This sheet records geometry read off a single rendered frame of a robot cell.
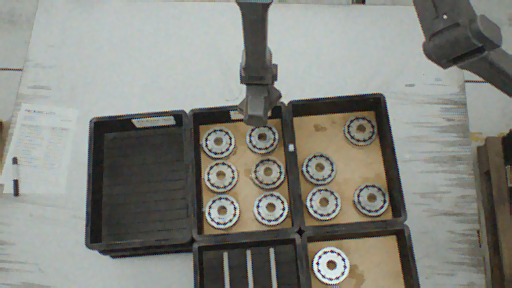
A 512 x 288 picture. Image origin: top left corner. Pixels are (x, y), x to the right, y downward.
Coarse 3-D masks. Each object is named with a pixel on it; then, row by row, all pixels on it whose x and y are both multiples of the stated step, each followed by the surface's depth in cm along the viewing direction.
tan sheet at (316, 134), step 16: (368, 112) 162; (304, 128) 161; (320, 128) 161; (336, 128) 161; (304, 144) 159; (320, 144) 159; (336, 144) 159; (336, 160) 157; (352, 160) 157; (368, 160) 157; (336, 176) 155; (352, 176) 155; (368, 176) 155; (384, 176) 155; (304, 192) 154; (352, 192) 153; (304, 208) 152; (352, 208) 152; (320, 224) 150
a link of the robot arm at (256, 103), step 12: (240, 72) 114; (276, 72) 113; (252, 84) 117; (264, 84) 117; (252, 96) 116; (264, 96) 116; (252, 108) 115; (264, 108) 118; (252, 120) 118; (264, 120) 117
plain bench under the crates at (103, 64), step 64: (64, 0) 196; (128, 0) 195; (64, 64) 187; (128, 64) 186; (192, 64) 185; (320, 64) 183; (384, 64) 182; (448, 128) 173; (0, 192) 171; (448, 192) 166; (0, 256) 163; (64, 256) 163; (192, 256) 161; (448, 256) 159
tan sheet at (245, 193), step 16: (208, 128) 162; (240, 128) 162; (240, 144) 160; (208, 160) 158; (240, 160) 158; (256, 160) 158; (224, 176) 156; (240, 176) 156; (208, 192) 155; (240, 192) 155; (256, 192) 154; (288, 192) 154; (240, 208) 153; (272, 208) 153; (208, 224) 152; (240, 224) 151; (256, 224) 151; (288, 224) 151
